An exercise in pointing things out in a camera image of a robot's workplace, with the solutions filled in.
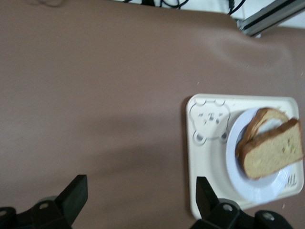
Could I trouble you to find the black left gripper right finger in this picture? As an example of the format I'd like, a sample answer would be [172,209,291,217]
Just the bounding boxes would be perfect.
[192,176,246,229]

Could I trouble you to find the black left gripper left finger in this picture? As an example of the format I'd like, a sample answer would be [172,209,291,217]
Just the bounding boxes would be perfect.
[30,174,89,229]

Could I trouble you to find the pale lavender round plate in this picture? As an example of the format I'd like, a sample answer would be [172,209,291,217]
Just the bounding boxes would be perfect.
[225,108,293,204]

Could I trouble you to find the plain brown bread slice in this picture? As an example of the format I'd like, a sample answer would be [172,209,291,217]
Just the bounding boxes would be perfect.
[237,118,305,180]

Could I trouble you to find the toast with fried egg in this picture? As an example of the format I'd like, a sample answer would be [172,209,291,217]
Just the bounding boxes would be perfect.
[235,107,290,156]

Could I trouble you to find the fried egg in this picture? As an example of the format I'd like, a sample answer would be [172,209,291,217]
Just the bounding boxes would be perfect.
[258,118,286,134]

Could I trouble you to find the cream bear print tray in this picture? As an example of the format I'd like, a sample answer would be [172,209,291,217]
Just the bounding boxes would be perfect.
[185,93,300,219]

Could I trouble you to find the aluminium camera mount post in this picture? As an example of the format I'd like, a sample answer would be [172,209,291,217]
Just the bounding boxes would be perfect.
[236,0,305,38]

